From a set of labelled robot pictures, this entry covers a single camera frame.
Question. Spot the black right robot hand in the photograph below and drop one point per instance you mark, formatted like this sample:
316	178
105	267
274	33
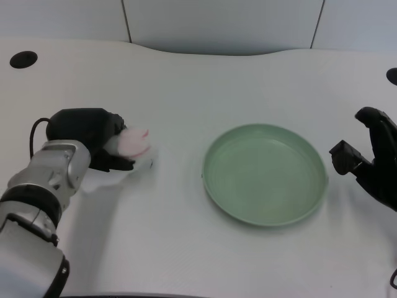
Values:
381	177

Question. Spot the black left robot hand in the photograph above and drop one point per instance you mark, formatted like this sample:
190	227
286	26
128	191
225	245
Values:
83	127

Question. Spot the white rabbit doll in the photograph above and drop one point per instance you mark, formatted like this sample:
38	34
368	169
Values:
133	142

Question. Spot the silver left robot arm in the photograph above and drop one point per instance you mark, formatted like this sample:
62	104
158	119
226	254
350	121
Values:
37	201

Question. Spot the green round plate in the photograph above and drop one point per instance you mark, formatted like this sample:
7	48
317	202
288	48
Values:
263	174

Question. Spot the black table grommet hole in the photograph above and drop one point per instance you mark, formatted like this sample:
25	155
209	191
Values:
392	76
23	59

